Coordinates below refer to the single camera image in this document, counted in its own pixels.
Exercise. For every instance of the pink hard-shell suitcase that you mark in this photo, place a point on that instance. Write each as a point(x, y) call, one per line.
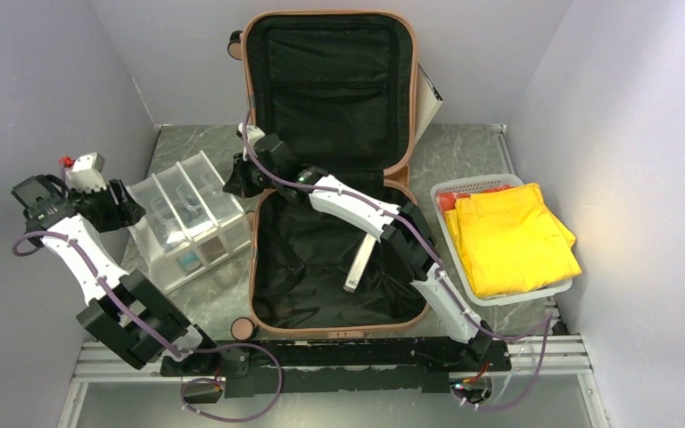
point(339, 88)

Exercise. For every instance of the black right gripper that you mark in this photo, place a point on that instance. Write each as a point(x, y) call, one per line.
point(240, 184)

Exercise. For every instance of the white plastic drawer organizer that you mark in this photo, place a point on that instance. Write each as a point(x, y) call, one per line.
point(190, 224)

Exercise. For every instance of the white flat board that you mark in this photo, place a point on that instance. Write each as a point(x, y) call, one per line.
point(429, 101)

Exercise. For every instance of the yellow garment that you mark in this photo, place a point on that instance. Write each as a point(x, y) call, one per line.
point(510, 236)

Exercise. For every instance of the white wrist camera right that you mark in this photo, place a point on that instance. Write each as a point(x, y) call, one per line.
point(250, 133)

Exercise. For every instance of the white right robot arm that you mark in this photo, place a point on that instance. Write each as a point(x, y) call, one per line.
point(401, 231)

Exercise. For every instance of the black suitcase wheel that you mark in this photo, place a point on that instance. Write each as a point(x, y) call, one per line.
point(243, 329)

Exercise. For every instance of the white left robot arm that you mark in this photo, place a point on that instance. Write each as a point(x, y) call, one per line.
point(124, 310)

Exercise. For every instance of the red garment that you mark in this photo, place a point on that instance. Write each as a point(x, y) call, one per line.
point(456, 200)

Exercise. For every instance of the white book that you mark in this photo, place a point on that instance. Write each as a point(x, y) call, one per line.
point(359, 263)

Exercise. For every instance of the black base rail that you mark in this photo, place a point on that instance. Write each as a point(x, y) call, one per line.
point(427, 364)

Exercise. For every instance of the white plastic mesh basket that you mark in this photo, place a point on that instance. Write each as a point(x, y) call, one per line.
point(502, 242)

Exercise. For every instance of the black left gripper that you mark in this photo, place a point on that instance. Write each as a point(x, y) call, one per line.
point(126, 213)

